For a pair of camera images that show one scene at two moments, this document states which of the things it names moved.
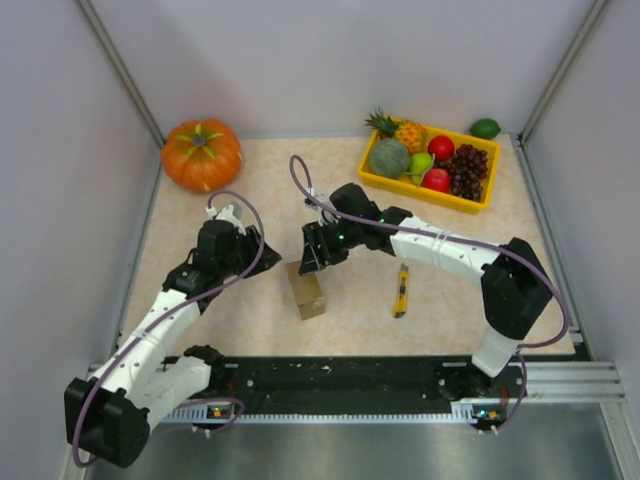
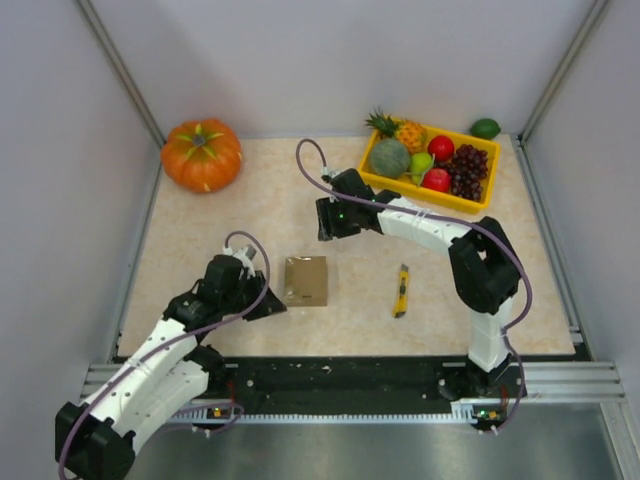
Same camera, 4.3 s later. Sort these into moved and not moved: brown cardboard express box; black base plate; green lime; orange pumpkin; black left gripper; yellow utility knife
Moved: brown cardboard express box; black left gripper
Not moved: yellow utility knife; orange pumpkin; green lime; black base plate
